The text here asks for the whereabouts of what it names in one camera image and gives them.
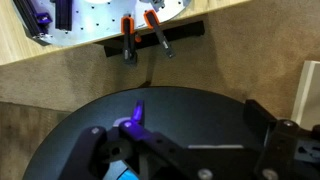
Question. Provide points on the round black table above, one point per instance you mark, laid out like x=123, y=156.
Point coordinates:
x=200, y=116

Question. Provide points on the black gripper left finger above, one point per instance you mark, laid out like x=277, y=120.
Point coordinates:
x=150, y=140

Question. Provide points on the black bar clamp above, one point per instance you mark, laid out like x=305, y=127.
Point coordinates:
x=186, y=30

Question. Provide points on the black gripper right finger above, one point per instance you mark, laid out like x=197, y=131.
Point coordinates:
x=286, y=150

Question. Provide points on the round aluminium base plate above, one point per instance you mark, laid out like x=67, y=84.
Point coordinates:
x=100, y=20

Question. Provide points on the black aluminium extrusion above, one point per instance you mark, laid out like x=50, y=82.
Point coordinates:
x=31, y=20
x=63, y=15

